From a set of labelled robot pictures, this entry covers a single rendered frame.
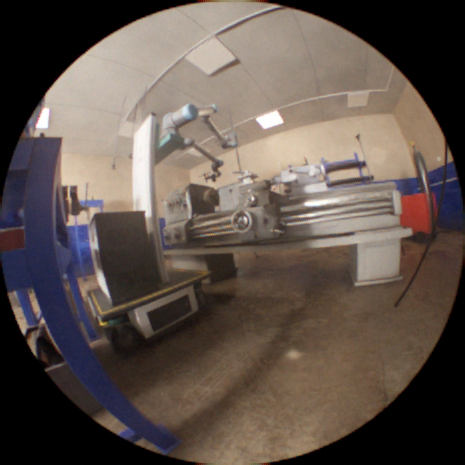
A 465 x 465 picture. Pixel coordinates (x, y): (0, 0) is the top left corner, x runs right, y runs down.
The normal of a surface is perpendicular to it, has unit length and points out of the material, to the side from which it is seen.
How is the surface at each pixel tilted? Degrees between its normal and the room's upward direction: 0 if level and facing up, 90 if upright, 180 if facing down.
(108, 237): 90
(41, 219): 90
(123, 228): 90
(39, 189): 90
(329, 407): 0
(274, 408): 0
